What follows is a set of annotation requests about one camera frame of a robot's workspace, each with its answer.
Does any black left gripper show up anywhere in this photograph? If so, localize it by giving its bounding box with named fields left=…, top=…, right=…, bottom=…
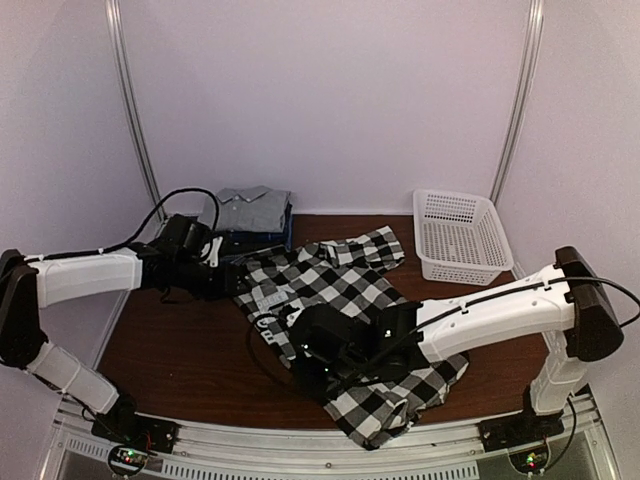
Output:
left=174, top=257, right=252, bottom=304

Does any black white plaid shirt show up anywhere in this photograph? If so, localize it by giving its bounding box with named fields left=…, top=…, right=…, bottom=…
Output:
left=234, top=226, right=470, bottom=450

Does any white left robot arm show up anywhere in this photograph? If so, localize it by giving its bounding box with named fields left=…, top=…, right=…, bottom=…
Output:
left=1, top=215, right=247, bottom=444

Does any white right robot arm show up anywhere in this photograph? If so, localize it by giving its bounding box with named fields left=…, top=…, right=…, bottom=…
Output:
left=286, top=246, right=624, bottom=442

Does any blue white checked folded shirt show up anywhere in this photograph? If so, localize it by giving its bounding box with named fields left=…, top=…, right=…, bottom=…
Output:
left=220, top=253, right=251, bottom=265

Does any dark folded shirt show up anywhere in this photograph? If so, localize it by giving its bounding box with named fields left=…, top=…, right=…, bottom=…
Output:
left=219, top=240, right=290, bottom=257

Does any grey folded shirt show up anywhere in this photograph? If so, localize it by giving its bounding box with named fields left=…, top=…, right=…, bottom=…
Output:
left=198, top=186, right=291, bottom=233

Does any white plastic laundry basket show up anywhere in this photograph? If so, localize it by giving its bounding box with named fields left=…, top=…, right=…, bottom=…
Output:
left=412, top=189, right=514, bottom=286

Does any left circuit board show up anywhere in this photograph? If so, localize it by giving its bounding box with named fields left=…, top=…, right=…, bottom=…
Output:
left=107, top=445, right=149, bottom=476

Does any circuit board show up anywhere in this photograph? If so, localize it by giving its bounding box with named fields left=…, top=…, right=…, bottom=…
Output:
left=107, top=445, right=149, bottom=476
left=509, top=445, right=550, bottom=475

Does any right circuit board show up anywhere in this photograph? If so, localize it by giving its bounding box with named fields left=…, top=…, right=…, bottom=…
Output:
left=509, top=445, right=550, bottom=475

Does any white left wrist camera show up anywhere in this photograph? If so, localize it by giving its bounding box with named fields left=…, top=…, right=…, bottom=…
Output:
left=199, top=236, right=223, bottom=268

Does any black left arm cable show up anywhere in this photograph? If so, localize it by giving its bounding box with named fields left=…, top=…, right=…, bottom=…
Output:
left=29, top=187, right=221, bottom=261

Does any aluminium front rail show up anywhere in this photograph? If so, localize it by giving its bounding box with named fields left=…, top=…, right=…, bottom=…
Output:
left=36, top=394, right=620, bottom=479

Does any left aluminium frame post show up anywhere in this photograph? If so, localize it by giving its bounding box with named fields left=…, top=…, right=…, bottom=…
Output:
left=104, top=0, right=161, bottom=204

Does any aluminium frame post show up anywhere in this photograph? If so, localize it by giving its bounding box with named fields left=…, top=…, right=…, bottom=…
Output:
left=104, top=0, right=161, bottom=204
left=490, top=0, right=545, bottom=205

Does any right aluminium frame post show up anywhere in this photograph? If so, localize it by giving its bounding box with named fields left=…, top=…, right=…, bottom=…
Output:
left=490, top=0, right=545, bottom=205

